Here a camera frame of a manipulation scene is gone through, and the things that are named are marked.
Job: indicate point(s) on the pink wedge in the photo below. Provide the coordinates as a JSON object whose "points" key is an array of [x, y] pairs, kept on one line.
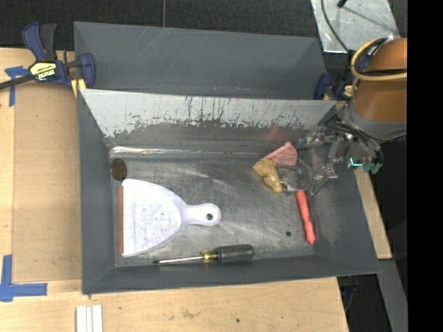
{"points": [[285, 155]]}

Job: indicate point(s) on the clear glass cup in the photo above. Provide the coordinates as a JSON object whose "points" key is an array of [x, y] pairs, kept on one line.
{"points": [[301, 178]]}

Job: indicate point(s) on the orange-red marker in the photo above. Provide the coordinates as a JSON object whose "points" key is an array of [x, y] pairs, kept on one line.
{"points": [[306, 218]]}

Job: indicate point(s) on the yellow toy figure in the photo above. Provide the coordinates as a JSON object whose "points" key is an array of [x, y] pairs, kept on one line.
{"points": [[268, 171]]}

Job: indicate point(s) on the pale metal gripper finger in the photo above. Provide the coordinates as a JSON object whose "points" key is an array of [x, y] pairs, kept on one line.
{"points": [[328, 174], [316, 139]]}

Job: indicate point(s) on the brown round disc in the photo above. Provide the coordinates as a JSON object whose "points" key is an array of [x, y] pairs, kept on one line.
{"points": [[118, 169]]}

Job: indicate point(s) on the grey metal bin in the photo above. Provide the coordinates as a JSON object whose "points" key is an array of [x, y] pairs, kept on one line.
{"points": [[207, 64]]}

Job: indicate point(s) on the white dustpan with orange edge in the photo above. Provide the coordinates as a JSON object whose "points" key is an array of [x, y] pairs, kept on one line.
{"points": [[149, 216]]}

